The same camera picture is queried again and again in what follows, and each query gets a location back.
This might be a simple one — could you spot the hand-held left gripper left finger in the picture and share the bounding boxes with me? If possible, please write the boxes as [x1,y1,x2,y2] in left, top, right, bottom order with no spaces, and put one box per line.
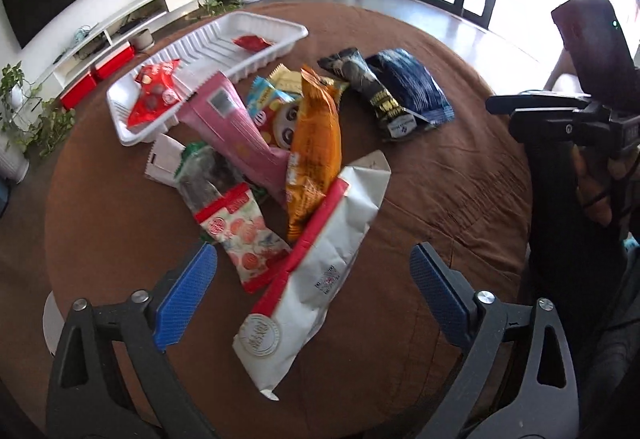
[46,241,221,439]

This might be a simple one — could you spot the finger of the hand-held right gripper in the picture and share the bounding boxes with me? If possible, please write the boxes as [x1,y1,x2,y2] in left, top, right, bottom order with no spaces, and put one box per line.
[485,92,593,116]

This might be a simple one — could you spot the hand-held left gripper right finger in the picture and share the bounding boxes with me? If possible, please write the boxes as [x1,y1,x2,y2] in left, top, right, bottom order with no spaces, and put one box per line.
[409,241,581,439]

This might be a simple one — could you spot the red white fruit-print packet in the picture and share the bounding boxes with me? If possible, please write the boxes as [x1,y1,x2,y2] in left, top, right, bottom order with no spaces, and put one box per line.
[194,182,292,295]

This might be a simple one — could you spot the clear green-edged snack packet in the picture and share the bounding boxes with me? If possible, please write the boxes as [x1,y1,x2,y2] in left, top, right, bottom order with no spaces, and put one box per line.
[175,142,268,220]

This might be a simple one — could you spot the dark blue snack packet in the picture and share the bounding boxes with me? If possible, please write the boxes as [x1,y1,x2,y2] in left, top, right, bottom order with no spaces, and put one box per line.
[365,48,456,126]

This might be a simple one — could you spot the large white red snack bag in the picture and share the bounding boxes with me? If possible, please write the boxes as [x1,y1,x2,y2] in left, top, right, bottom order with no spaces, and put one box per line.
[232,150,392,401]

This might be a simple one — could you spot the pink snack packet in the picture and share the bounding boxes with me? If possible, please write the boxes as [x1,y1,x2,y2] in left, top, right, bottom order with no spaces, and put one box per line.
[177,72,292,210]

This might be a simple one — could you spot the black snack packet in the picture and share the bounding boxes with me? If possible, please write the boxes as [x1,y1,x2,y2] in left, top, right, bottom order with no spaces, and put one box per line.
[317,47,416,142]

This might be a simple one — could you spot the orange snack packet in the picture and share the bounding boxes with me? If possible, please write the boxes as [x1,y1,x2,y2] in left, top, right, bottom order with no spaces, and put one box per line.
[285,65,343,243]

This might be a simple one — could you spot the blue panda snack packet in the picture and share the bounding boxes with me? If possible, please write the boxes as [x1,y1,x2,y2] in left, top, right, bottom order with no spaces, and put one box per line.
[245,76,301,150]

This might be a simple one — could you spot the red packet with round sweets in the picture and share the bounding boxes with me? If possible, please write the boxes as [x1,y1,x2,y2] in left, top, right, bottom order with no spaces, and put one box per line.
[126,59,182,129]

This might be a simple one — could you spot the small yellow snack packet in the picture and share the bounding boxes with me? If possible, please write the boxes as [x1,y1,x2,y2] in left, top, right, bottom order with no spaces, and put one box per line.
[268,62,351,107]

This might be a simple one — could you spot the white plastic tray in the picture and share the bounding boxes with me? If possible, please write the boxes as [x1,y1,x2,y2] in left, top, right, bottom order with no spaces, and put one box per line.
[106,10,309,147]

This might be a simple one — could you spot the person's right forearm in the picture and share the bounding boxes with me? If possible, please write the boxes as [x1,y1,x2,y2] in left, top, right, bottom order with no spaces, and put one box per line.
[575,239,640,439]

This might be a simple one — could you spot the person's right hand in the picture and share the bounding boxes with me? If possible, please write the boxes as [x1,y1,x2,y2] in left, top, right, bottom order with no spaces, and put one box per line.
[572,144,637,227]

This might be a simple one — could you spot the white round stool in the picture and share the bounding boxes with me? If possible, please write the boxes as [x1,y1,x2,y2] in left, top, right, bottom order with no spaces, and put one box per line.
[42,291,66,357]

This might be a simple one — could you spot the plant in white ribbed pot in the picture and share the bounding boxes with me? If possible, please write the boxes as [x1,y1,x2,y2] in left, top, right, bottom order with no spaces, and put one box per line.
[0,139,31,184]

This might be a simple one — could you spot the trailing plant in small pot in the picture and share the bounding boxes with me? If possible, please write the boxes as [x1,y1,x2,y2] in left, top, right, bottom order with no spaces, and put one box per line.
[0,62,76,157]

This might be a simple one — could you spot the red storage box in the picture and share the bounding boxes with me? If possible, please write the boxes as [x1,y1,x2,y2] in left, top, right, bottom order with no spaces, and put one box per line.
[60,72,98,111]
[92,44,137,81]

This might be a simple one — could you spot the small red snack packet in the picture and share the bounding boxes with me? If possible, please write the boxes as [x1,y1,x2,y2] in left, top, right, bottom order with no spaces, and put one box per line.
[231,34,273,54]

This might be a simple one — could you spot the white television cabinet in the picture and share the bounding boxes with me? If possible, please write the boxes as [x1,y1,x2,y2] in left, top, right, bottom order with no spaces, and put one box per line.
[30,0,236,95]

